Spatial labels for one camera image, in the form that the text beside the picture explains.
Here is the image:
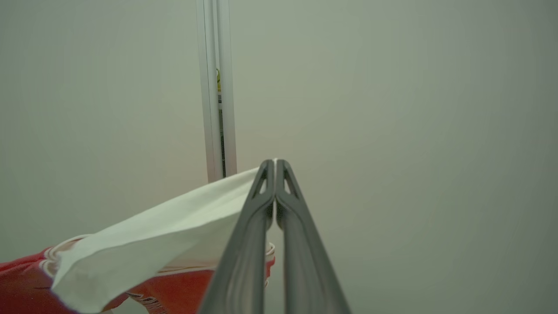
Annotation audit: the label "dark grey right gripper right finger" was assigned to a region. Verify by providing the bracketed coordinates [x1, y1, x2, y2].
[276, 159, 352, 314]

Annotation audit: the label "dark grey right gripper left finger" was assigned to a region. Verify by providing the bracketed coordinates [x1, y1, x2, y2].
[198, 159, 276, 314]

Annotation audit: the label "red shorts with white stripe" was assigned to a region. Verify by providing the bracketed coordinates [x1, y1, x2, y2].
[0, 159, 276, 314]

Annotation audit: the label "grey partition post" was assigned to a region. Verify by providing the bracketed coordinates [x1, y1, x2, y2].
[196, 0, 238, 183]

